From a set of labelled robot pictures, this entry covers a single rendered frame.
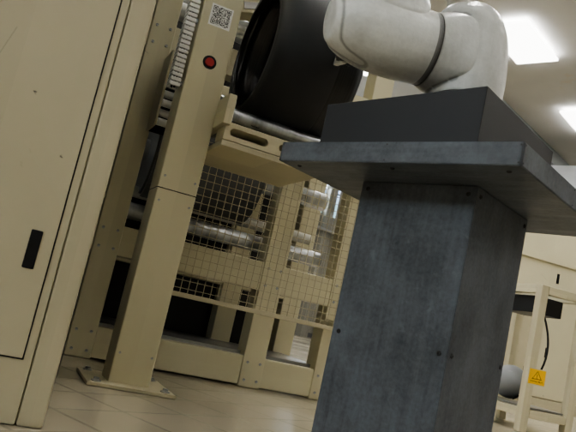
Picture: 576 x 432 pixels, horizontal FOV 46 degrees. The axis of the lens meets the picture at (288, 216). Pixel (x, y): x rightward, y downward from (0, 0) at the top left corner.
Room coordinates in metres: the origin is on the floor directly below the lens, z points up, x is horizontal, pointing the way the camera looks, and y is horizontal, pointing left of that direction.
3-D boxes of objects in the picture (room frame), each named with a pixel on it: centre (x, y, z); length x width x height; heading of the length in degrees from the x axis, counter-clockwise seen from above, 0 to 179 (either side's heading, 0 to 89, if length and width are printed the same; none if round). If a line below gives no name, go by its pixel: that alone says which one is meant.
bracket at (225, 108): (2.24, 0.32, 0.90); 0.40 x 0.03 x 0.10; 22
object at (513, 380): (4.04, -1.52, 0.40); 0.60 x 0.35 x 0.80; 19
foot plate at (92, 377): (2.19, 0.38, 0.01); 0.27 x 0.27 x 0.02; 22
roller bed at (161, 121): (2.58, 0.50, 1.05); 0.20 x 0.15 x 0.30; 112
